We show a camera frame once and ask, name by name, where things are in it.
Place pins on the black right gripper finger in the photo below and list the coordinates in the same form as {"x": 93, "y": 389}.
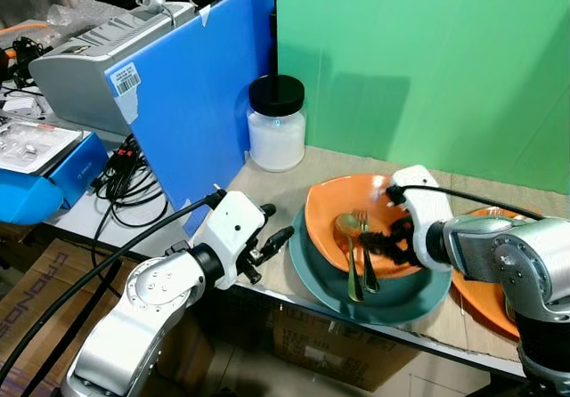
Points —
{"x": 381, "y": 235}
{"x": 392, "y": 255}

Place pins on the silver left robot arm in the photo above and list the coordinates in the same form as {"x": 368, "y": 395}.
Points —
{"x": 142, "y": 303}

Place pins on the brown cardboard table mat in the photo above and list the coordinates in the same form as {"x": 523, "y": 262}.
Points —
{"x": 289, "y": 192}

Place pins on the metal fork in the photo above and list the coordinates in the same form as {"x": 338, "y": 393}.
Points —
{"x": 365, "y": 268}

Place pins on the metal spoon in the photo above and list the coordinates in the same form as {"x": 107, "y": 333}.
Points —
{"x": 346, "y": 226}

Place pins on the teal plate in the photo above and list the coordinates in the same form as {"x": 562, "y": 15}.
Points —
{"x": 401, "y": 306}

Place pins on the orange bowl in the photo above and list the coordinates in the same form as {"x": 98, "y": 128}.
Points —
{"x": 328, "y": 206}

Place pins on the white jar with black lid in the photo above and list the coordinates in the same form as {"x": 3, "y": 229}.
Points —
{"x": 277, "y": 139}

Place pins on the orange plate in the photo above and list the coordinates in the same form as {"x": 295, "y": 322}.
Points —
{"x": 485, "y": 306}

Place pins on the small brown cardboard box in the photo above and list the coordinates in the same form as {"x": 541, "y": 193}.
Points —
{"x": 343, "y": 352}

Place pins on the blue corrugated plastic board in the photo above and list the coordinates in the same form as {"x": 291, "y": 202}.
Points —
{"x": 200, "y": 103}

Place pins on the green backdrop board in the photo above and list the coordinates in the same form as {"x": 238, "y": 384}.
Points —
{"x": 427, "y": 68}

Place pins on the white barcode sticker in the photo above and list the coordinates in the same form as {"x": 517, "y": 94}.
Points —
{"x": 127, "y": 79}

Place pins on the large printed cardboard box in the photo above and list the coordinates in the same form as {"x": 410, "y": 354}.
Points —
{"x": 36, "y": 295}

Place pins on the grey printer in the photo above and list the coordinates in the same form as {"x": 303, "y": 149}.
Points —
{"x": 80, "y": 72}

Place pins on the blue rounded case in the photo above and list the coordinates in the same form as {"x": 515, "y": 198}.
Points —
{"x": 27, "y": 199}

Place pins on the white blister packet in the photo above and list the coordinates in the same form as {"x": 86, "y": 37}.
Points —
{"x": 36, "y": 143}

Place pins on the clear plastic wrap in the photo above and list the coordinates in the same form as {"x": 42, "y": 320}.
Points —
{"x": 76, "y": 14}

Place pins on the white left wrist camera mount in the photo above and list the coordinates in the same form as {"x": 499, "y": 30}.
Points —
{"x": 233, "y": 226}

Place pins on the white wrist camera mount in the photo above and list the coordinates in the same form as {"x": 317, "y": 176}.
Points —
{"x": 426, "y": 206}
{"x": 233, "y": 226}

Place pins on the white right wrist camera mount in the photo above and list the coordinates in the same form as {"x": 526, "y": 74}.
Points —
{"x": 426, "y": 206}

